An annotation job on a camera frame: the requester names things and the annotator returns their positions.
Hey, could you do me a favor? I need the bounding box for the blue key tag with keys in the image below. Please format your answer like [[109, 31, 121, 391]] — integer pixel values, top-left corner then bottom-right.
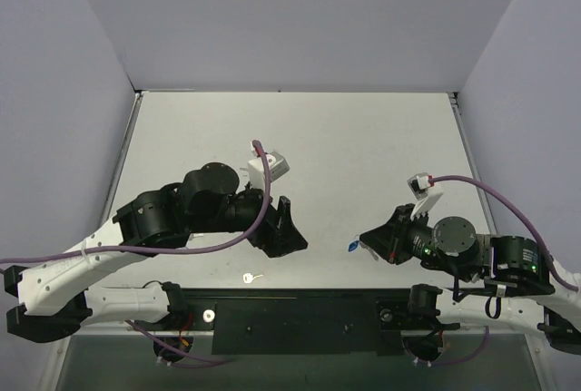
[[348, 237, 379, 261]]

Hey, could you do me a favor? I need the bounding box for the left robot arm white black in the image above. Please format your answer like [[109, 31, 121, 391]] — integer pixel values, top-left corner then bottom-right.
[[4, 154, 308, 343]]

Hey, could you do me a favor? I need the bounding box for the white head key front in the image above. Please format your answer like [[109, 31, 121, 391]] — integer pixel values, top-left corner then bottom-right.
[[242, 272, 263, 284]]

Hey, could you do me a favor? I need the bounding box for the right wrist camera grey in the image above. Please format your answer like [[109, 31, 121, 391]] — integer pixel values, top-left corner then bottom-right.
[[408, 172, 444, 220]]

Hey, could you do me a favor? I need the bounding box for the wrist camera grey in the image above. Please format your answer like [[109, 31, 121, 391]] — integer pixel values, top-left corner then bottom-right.
[[408, 172, 444, 220], [246, 152, 290, 191]]

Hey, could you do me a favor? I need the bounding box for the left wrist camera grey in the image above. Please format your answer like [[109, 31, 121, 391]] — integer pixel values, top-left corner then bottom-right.
[[246, 152, 290, 191]]

